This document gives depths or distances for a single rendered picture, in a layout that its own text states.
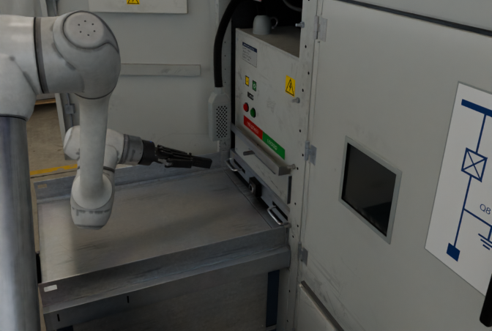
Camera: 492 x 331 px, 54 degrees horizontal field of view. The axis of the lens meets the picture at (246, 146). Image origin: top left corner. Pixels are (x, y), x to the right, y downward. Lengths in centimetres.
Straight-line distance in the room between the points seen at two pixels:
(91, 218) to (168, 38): 79
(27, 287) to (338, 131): 67
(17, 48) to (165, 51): 105
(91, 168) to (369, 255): 66
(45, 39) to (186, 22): 101
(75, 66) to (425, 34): 57
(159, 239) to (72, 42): 82
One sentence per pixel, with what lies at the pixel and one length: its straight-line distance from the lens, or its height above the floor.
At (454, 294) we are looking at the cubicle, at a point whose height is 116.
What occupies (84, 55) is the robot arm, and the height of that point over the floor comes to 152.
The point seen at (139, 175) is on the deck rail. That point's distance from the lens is 181.
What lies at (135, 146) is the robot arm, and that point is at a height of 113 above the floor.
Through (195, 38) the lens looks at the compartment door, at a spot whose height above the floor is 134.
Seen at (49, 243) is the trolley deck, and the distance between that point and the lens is 157.
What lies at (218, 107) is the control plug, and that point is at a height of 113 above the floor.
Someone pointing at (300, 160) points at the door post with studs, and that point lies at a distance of 128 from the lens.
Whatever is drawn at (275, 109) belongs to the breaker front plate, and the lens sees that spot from 147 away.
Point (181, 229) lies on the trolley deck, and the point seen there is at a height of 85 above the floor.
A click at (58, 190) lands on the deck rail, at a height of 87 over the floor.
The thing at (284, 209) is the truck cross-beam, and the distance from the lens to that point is 150.
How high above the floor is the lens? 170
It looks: 24 degrees down
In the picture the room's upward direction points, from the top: 1 degrees clockwise
